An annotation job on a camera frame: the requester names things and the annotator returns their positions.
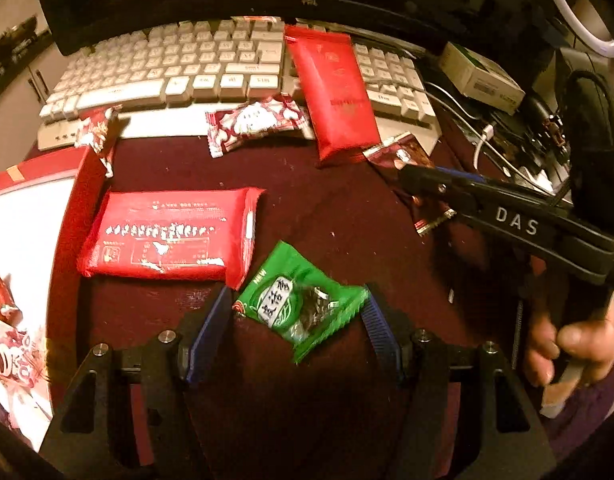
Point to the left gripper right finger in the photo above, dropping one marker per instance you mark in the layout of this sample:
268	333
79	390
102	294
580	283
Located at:
466	415

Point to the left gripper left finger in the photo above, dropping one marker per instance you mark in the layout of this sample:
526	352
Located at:
124	414

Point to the white pink snack packet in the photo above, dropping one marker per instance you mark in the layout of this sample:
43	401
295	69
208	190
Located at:
23	356

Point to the dark red foil snack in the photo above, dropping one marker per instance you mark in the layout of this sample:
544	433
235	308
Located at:
402	163

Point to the large red tissue pack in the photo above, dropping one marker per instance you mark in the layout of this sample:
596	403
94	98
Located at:
205	236

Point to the green candy packet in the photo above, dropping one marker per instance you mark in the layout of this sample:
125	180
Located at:
299	302

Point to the small red snack sachet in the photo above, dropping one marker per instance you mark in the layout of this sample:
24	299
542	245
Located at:
100	129

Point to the red white patterned snack packet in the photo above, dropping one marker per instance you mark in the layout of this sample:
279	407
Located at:
277	115

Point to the person right hand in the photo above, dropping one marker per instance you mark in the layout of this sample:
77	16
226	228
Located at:
592	342

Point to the small white cardboard box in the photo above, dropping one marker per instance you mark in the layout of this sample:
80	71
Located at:
480	79

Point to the red tray box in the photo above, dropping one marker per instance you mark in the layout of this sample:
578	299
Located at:
46	211

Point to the black wok pan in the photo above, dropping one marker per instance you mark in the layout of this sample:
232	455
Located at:
17	37

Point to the white ring light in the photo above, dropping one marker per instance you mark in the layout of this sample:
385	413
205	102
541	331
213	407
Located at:
587	26

